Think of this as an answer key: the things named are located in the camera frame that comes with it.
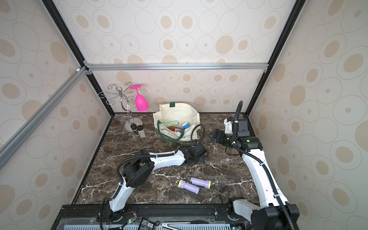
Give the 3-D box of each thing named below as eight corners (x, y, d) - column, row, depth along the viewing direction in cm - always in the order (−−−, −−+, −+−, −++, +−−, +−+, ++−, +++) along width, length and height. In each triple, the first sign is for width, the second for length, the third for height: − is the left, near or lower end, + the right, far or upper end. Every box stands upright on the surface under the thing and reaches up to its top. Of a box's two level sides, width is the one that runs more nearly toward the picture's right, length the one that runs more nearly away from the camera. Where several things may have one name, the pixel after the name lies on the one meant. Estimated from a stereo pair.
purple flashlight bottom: (178, 187, 84) (177, 185, 81) (180, 181, 86) (179, 179, 83) (198, 194, 82) (198, 192, 78) (200, 188, 84) (200, 185, 81)
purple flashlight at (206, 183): (189, 184, 85) (189, 181, 82) (191, 178, 88) (191, 175, 84) (209, 189, 83) (210, 187, 80) (210, 183, 86) (211, 180, 82)
